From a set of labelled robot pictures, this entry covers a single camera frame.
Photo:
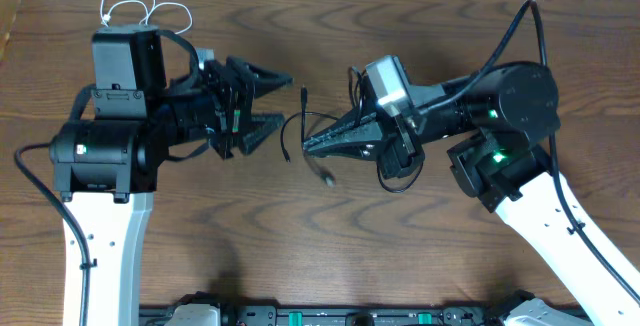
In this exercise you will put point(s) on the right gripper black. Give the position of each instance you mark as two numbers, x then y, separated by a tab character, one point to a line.
398	147

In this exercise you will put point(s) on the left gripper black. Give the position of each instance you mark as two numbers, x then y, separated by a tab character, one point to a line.
226	111

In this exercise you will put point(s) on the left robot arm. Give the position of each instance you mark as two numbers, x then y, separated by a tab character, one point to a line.
152	91

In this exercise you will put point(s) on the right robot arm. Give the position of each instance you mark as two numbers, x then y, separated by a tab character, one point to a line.
502	116

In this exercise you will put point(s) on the brown cardboard box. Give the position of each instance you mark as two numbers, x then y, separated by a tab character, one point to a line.
8	12

